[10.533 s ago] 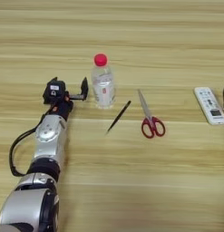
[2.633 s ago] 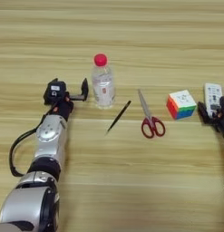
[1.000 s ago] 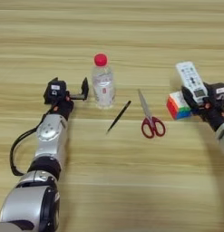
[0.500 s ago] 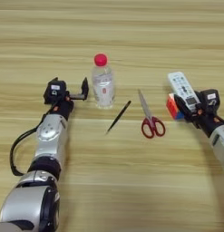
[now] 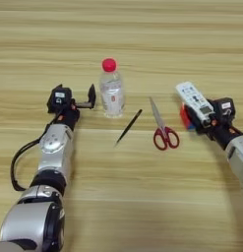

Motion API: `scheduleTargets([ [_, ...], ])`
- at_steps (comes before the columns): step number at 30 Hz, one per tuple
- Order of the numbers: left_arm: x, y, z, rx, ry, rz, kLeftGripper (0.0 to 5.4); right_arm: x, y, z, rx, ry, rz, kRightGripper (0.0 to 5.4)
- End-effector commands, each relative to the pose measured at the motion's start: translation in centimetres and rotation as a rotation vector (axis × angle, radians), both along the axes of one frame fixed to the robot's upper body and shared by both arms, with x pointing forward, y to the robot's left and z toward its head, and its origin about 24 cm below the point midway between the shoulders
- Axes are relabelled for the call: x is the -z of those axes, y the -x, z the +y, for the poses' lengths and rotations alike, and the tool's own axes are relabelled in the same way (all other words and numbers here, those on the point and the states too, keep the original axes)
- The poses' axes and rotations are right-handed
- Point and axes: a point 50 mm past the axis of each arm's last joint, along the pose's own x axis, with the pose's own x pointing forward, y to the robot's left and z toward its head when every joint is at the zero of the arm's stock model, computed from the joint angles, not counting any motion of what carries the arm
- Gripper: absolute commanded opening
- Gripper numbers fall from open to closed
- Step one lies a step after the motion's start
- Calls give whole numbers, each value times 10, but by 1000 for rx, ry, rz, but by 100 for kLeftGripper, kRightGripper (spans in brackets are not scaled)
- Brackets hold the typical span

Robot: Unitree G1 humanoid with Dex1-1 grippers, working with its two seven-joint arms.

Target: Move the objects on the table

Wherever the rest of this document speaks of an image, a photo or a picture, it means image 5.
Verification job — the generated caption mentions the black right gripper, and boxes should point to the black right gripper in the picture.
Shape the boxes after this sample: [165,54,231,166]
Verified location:
[185,97,243,151]

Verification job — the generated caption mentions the red handled scissors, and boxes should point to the red handled scissors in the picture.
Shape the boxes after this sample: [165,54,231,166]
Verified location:
[149,95,180,152]

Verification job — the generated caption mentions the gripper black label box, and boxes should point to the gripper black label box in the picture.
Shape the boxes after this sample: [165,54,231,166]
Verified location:
[46,87,73,114]
[213,96,236,124]

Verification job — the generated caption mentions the clear bottle with red cap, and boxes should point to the clear bottle with red cap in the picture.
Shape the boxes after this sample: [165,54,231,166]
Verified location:
[98,57,126,119]

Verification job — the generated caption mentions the black pen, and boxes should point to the black pen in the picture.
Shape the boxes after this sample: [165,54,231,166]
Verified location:
[114,108,144,147]

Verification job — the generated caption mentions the white remote control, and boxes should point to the white remote control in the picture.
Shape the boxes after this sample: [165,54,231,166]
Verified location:
[175,81,215,127]

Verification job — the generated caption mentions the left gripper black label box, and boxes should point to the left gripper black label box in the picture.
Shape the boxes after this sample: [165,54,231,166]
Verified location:
[46,87,73,114]

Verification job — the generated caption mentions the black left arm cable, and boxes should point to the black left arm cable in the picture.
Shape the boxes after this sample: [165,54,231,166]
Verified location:
[10,121,61,192]

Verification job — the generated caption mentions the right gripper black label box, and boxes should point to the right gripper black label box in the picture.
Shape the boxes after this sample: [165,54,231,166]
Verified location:
[213,96,236,124]

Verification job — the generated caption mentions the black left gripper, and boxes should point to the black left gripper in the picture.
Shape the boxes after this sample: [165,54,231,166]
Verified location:
[52,83,97,132]

